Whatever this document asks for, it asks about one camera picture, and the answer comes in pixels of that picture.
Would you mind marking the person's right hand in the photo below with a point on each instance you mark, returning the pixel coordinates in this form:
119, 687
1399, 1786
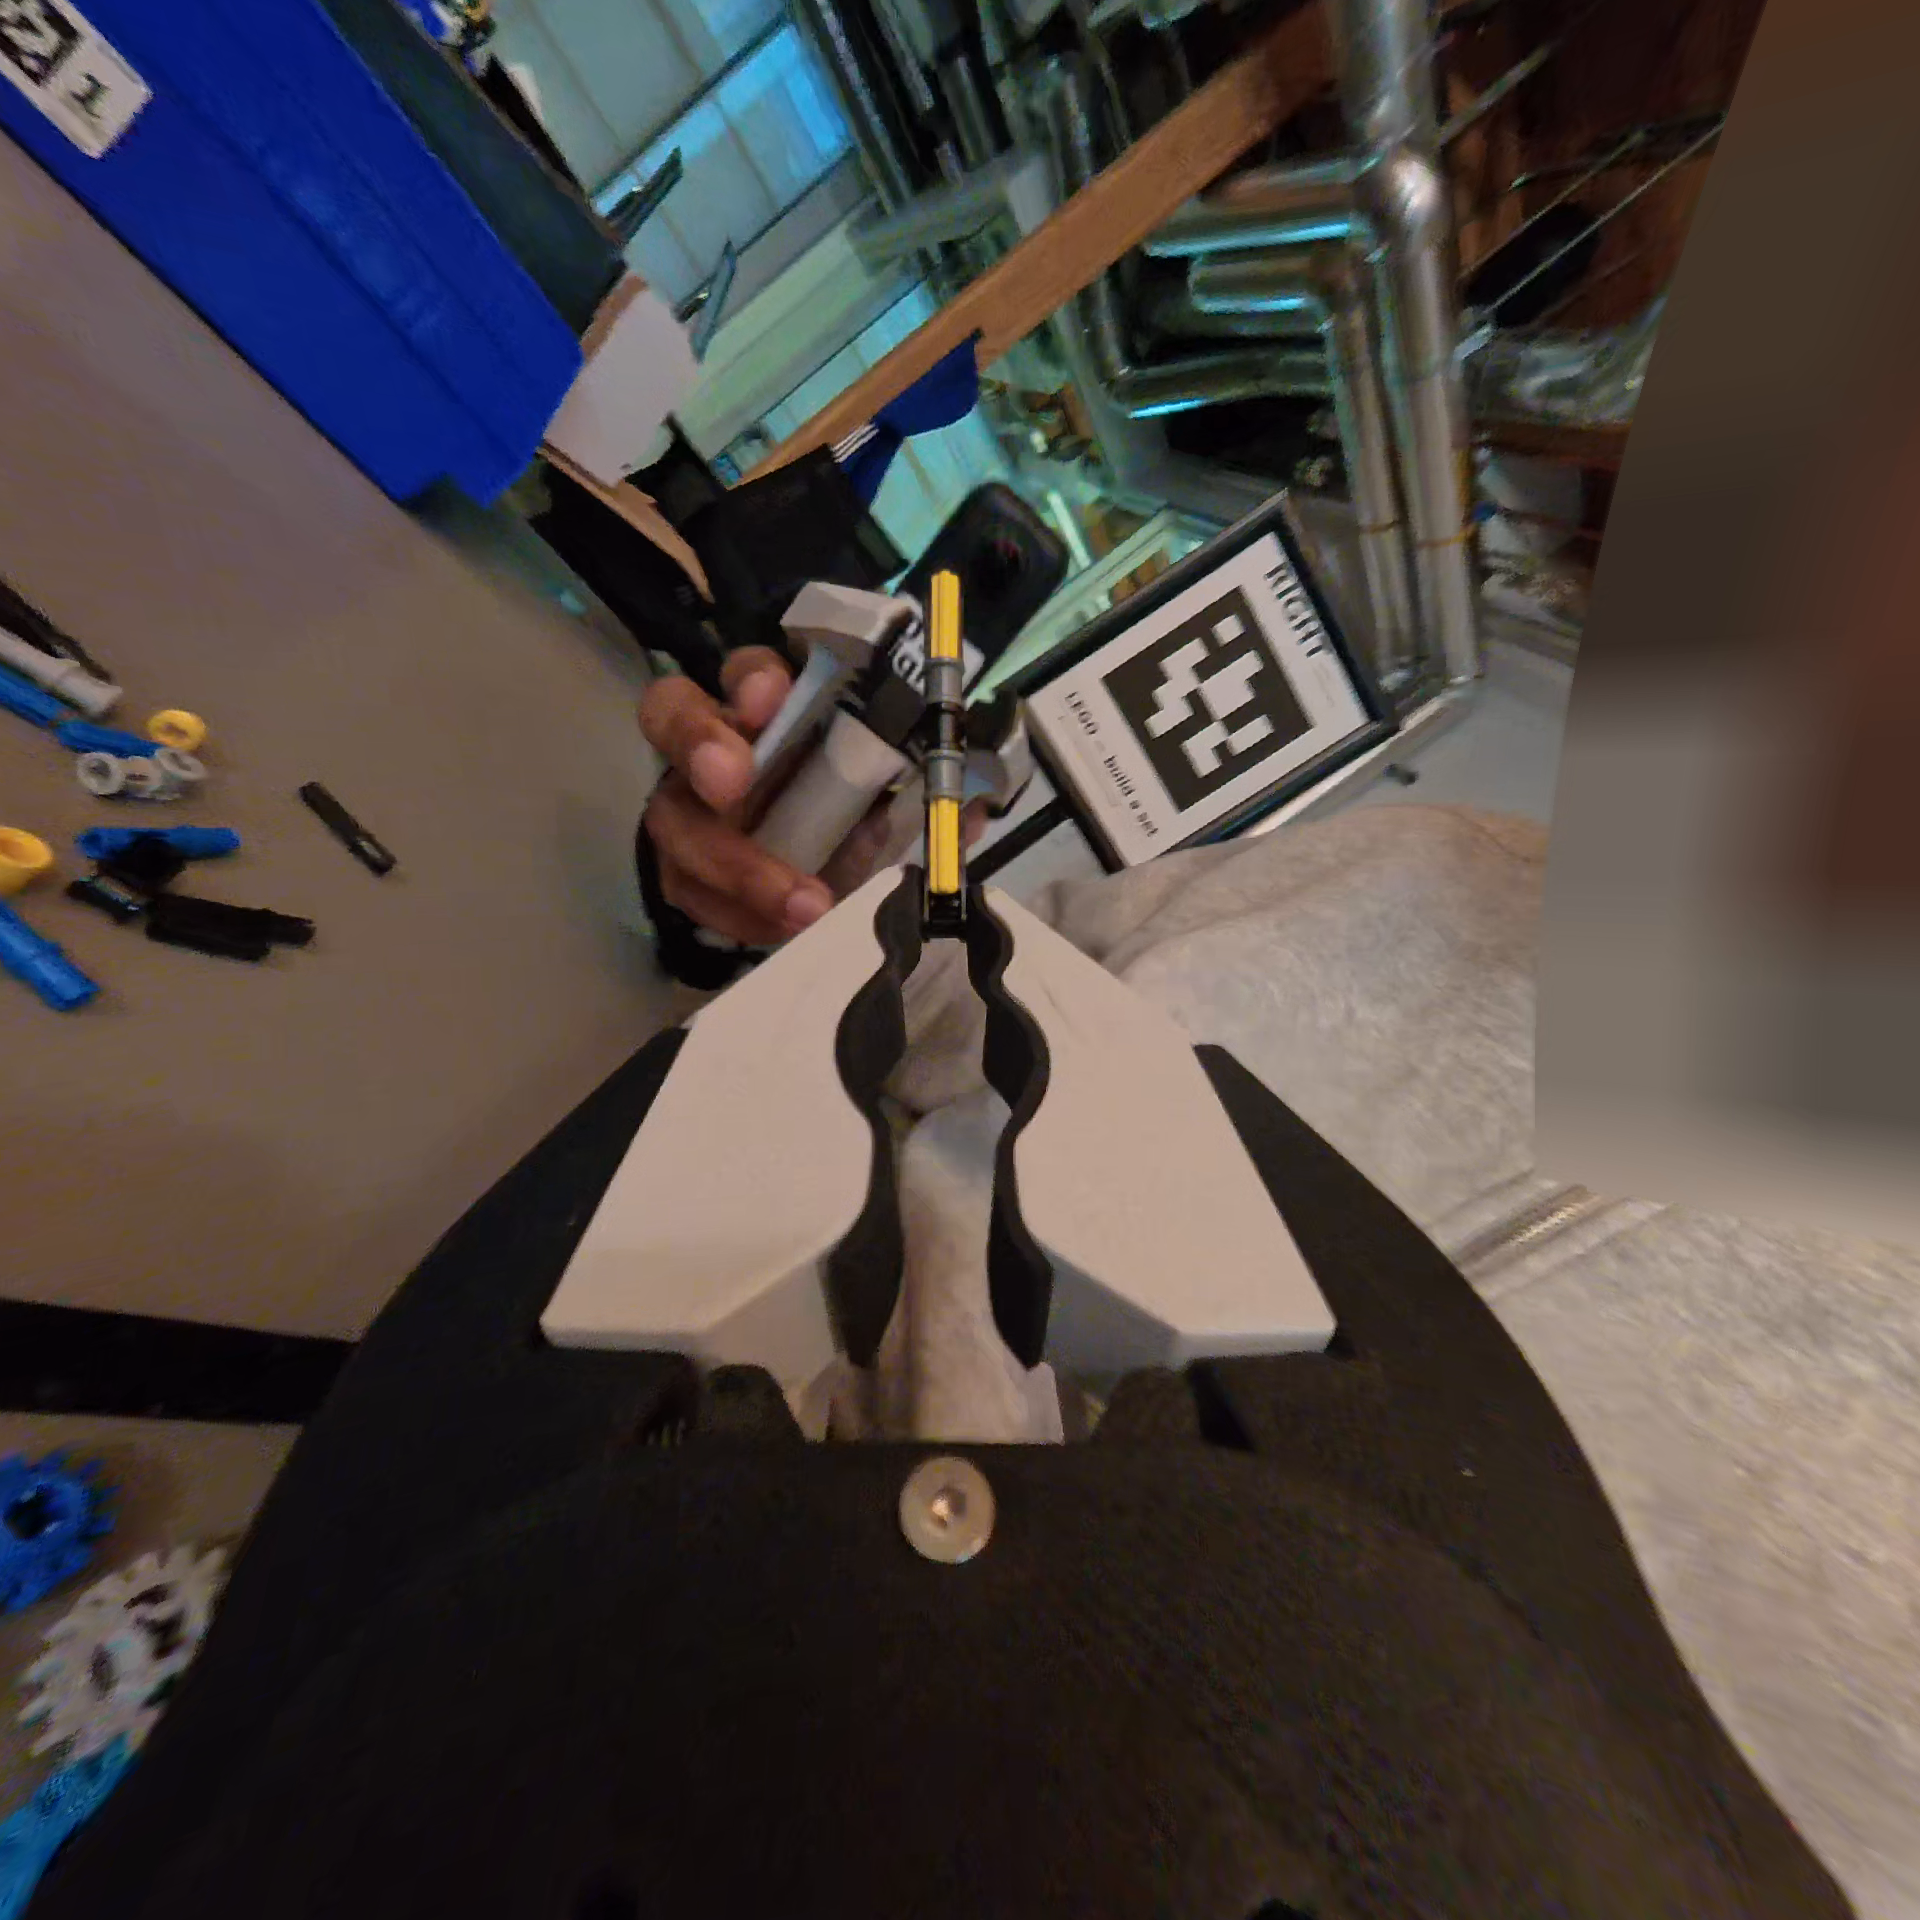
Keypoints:
705, 839

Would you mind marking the grey lego connector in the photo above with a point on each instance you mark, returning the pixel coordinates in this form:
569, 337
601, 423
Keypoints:
141, 773

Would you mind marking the long black lego pin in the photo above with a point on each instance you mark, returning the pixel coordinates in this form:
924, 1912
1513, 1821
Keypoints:
233, 926

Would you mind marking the white cardboard box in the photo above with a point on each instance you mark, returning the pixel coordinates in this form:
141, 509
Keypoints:
629, 375

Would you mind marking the short blue lego pin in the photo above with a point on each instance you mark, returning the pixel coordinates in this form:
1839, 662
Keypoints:
105, 738

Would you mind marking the white lego gear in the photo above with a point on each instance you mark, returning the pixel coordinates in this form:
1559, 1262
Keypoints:
129, 1651

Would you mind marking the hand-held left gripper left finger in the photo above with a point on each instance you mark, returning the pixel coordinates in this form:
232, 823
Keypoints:
705, 1184

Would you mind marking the blue cloth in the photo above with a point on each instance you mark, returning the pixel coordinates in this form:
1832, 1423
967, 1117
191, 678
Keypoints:
914, 411

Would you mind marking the small yellow lego bush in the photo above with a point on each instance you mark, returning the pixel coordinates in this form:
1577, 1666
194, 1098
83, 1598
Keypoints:
176, 729

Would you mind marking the silver metal ducts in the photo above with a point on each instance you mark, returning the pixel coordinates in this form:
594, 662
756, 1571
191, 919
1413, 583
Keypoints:
1402, 299

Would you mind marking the wooden beam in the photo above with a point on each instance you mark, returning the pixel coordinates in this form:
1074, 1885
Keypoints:
1079, 210

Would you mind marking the long blue lego pin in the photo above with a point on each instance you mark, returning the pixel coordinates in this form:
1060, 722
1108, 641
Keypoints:
31, 695

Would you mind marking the person's grey hoodie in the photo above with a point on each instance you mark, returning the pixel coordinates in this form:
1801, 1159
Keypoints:
1650, 1499

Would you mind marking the blue storage bin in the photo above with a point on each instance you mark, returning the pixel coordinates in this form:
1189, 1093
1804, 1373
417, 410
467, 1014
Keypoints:
299, 225

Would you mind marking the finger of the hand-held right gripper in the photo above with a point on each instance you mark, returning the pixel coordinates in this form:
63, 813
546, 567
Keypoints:
994, 777
848, 623

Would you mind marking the small blue lego gear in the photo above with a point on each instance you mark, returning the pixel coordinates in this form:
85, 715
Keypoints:
53, 1522

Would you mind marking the black lego connector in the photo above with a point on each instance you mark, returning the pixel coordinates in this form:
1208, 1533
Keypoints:
129, 878

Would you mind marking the yellow axle lego assembly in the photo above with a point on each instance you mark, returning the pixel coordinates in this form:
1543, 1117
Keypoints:
945, 839

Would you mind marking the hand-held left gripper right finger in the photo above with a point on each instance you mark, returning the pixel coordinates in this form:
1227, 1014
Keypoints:
1171, 1201

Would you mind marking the long grey lego pin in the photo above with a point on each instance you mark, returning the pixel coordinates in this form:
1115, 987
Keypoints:
67, 678

